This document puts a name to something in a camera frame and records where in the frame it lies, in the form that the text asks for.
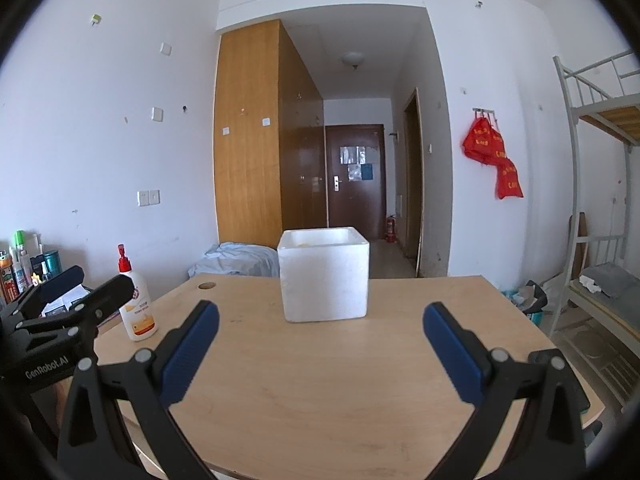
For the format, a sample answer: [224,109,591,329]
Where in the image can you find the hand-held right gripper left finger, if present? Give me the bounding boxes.
[57,300,221,480]

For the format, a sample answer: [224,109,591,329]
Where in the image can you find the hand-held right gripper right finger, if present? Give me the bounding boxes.
[422,301,587,480]

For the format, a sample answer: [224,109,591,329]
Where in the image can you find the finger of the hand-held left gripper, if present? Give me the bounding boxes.
[14,274,137,362]
[0,266,87,332]

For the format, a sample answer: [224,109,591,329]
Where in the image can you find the white foam box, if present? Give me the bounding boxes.
[276,227,371,323]

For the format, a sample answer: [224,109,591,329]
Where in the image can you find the printed papers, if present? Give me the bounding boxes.
[42,285,88,317]

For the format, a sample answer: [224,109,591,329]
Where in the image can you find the white pump bottle red cap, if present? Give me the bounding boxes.
[116,244,159,342]

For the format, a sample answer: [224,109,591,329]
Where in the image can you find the orange bottle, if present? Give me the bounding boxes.
[0,254,15,306]

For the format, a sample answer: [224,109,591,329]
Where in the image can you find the dark bag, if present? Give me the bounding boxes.
[517,281,549,316]

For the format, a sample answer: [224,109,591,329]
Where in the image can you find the light blue bedding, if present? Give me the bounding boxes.
[189,241,281,278]

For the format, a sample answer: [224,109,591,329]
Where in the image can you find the wooden board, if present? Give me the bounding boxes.
[570,212,588,273]

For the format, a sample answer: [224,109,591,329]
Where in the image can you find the grey folded bedding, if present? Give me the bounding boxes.
[580,262,633,298]

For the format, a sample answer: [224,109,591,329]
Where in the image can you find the light brown door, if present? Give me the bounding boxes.
[402,87,425,278]

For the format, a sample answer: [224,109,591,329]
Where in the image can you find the dark brown door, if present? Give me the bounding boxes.
[325,124,387,241]

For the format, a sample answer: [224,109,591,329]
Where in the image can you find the red printed bag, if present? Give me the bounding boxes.
[495,157,524,200]
[461,117,507,167]

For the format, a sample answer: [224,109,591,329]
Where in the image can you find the wooden wardrobe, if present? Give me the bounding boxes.
[214,19,327,251]

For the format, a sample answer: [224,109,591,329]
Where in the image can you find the paper notices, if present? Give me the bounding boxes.
[340,146,373,181]

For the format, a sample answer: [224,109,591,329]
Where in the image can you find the metal bunk bed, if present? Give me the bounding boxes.
[552,49,640,411]

